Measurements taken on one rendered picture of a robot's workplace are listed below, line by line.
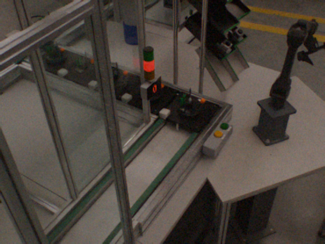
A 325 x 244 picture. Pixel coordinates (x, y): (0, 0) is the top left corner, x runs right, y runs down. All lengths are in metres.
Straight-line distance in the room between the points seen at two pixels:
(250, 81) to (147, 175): 1.02
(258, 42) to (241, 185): 2.96
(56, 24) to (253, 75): 1.94
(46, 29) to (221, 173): 1.36
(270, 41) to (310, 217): 2.37
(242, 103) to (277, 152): 0.42
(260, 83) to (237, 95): 0.19
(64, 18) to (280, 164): 1.49
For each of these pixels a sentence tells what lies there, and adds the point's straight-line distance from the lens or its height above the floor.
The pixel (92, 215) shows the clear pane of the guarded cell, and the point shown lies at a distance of 1.24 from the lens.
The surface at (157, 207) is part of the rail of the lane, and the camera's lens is 1.75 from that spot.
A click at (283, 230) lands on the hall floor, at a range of 2.88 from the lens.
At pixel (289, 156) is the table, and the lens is 2.12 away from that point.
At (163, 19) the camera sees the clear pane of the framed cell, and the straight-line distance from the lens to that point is 3.09.
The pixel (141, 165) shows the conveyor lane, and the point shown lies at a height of 0.92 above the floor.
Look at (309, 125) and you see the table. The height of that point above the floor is 0.86.
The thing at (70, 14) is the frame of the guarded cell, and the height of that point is 1.99.
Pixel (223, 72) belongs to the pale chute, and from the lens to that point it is 2.29.
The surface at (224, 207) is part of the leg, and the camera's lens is 1.95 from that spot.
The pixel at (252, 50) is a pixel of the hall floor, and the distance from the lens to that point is 4.53.
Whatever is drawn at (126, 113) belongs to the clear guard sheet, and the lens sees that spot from 1.86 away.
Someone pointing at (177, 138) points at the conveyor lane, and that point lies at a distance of 2.05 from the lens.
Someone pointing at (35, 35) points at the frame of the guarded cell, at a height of 1.99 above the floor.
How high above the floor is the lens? 2.35
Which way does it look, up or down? 43 degrees down
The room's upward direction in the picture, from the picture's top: 2 degrees counter-clockwise
